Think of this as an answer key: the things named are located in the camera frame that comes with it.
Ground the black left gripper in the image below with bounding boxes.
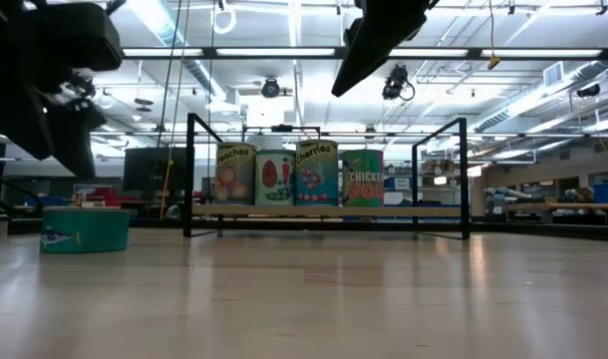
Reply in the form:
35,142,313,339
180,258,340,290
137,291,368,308
0,0,125,180

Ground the green chicken soup can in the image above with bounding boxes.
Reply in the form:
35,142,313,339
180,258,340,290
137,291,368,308
341,149,386,208

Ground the blue cherries label can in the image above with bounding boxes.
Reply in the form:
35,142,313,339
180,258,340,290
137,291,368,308
293,139,340,207

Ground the white vegetables label can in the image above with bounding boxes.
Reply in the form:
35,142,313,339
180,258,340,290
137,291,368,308
253,149,298,207

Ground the peaches label can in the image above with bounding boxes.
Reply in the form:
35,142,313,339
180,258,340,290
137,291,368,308
213,141,259,206

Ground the red toolbox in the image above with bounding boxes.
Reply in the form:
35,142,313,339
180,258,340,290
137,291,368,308
73,182,132,208

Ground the black monitor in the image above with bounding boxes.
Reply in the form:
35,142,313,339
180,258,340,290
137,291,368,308
123,146,188,193

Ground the wooden background workbench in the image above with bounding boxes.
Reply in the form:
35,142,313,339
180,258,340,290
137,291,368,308
501,200,608,227

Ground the black overhead camera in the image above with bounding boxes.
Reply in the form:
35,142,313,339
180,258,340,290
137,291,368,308
381,63,416,103

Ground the black overhead frame bar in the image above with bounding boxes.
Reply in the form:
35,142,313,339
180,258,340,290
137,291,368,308
122,46,608,61

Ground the hanging cable with yellow tag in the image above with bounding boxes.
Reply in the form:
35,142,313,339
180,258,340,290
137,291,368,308
486,0,502,72

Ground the round black ceiling camera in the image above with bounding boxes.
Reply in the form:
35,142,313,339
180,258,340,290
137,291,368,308
260,76,282,100

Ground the thin hanging cable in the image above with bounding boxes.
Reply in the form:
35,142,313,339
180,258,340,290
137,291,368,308
155,0,191,220

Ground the white hanging ring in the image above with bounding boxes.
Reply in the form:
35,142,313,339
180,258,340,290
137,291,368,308
210,6,238,37

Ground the wooden shelf with black frame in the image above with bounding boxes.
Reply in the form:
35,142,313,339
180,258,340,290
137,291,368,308
182,112,471,241

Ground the black metal table frame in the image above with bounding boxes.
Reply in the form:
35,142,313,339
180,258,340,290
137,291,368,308
0,213,608,244

